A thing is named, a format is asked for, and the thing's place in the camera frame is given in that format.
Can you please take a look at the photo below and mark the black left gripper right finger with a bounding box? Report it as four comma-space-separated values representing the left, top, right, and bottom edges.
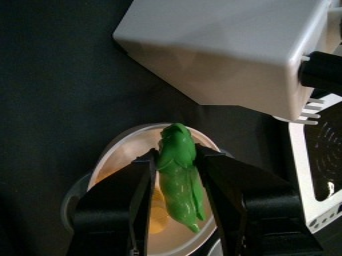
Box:
194, 143, 326, 256

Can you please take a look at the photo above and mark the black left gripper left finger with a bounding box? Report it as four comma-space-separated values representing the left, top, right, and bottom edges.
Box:
66, 148, 160, 256

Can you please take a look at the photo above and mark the green toy pepper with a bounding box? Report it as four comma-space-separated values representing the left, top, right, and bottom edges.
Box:
155, 122, 207, 234

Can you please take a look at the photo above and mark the white round bowl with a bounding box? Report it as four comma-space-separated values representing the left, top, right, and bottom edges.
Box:
60, 122, 225, 256

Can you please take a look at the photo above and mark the white toy oven door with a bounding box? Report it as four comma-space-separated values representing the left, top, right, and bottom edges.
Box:
287, 93, 342, 234

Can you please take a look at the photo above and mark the black oven knob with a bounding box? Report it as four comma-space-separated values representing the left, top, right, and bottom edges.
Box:
298, 50, 342, 97

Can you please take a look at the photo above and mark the white toy oven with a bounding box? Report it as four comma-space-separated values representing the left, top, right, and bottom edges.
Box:
112, 0, 342, 126

